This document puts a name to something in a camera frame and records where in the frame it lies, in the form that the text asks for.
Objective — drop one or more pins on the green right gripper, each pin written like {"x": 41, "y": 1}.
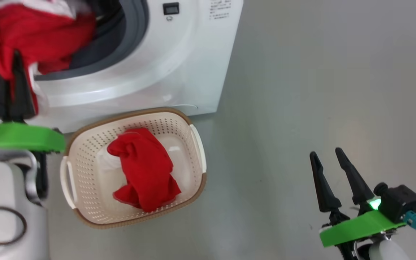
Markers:
{"x": 359, "y": 227}

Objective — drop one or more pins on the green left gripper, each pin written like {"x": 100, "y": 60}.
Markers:
{"x": 24, "y": 139}

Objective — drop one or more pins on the red and white garment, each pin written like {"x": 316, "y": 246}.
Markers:
{"x": 49, "y": 39}

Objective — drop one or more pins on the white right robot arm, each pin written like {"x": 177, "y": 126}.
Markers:
{"x": 385, "y": 252}

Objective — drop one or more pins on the cream perforated basket brown rim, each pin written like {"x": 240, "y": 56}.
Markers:
{"x": 85, "y": 155}

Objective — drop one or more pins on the white front-load washing machine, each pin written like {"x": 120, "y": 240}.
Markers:
{"x": 179, "y": 61}

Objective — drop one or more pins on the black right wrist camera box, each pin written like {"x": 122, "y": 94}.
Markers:
{"x": 401, "y": 202}

